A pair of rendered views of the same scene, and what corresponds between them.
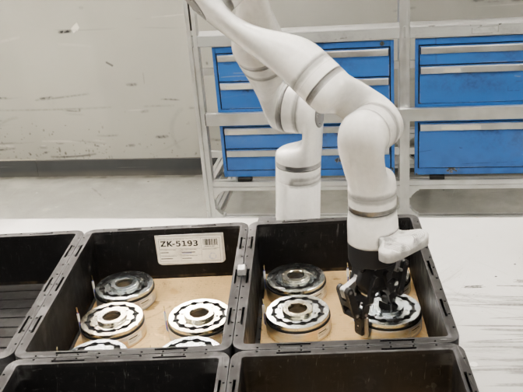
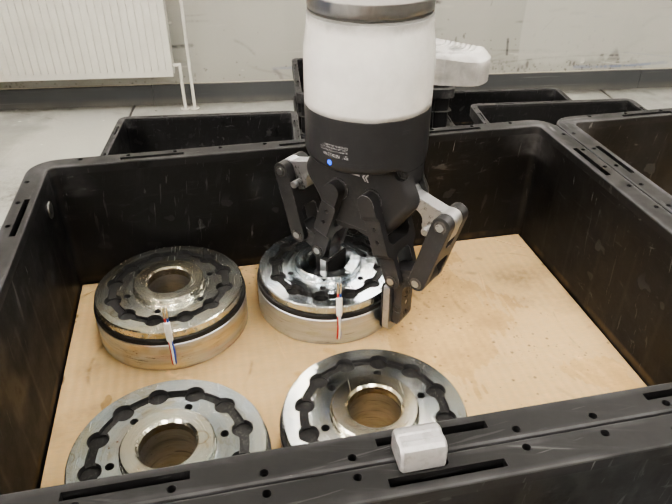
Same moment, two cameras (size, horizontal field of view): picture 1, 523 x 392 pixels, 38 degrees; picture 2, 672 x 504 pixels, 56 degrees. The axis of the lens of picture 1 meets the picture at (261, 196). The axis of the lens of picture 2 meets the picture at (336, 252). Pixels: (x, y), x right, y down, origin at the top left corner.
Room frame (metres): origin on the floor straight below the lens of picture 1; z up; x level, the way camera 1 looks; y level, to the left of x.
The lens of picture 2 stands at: (1.12, 0.18, 1.12)
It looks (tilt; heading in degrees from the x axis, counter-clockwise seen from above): 34 degrees down; 254
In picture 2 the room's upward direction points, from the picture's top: straight up
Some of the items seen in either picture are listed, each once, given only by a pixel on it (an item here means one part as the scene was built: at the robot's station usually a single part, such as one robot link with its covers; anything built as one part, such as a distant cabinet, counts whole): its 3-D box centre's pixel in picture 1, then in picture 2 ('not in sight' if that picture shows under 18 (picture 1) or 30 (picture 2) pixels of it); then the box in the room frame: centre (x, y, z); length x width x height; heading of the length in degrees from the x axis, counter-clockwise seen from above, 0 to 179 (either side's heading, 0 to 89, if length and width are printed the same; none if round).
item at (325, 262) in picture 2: (385, 312); (333, 274); (1.02, -0.18, 0.86); 0.02 x 0.01 x 0.04; 37
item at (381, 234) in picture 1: (381, 224); (387, 38); (0.99, -0.17, 1.02); 0.11 x 0.09 x 0.06; 37
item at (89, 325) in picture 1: (112, 319); not in sight; (1.05, 0.26, 0.86); 0.10 x 0.10 x 0.01
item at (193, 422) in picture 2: (295, 275); (168, 447); (1.14, -0.05, 0.86); 0.05 x 0.05 x 0.01
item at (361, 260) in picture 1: (373, 263); (366, 161); (1.00, -0.16, 0.95); 0.08 x 0.08 x 0.09
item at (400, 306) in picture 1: (388, 306); (327, 262); (1.02, -0.18, 0.86); 0.05 x 0.05 x 0.01
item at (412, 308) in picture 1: (388, 309); (327, 267); (1.02, -0.18, 0.86); 0.10 x 0.10 x 0.01
